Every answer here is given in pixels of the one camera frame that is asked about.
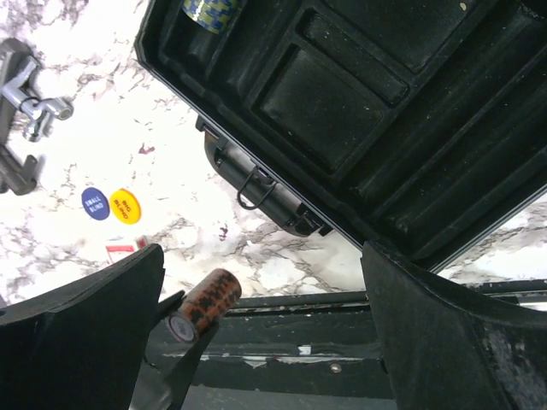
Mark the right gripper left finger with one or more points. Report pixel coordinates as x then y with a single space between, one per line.
80 346

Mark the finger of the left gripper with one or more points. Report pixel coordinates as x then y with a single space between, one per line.
169 366

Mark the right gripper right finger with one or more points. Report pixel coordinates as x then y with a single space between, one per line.
448 347

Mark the blue poker chip stack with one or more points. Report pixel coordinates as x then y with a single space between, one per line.
212 15

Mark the black poker set case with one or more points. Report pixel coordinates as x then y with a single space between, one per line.
418 124

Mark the red playing card deck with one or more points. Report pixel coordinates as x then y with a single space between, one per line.
119 249

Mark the blue small blind button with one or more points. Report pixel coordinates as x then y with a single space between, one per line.
95 203

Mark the orange big blind button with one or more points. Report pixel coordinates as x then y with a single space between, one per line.
125 207

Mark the chrome faucet tap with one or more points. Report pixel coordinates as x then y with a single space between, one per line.
40 112

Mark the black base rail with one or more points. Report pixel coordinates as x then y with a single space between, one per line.
311 345

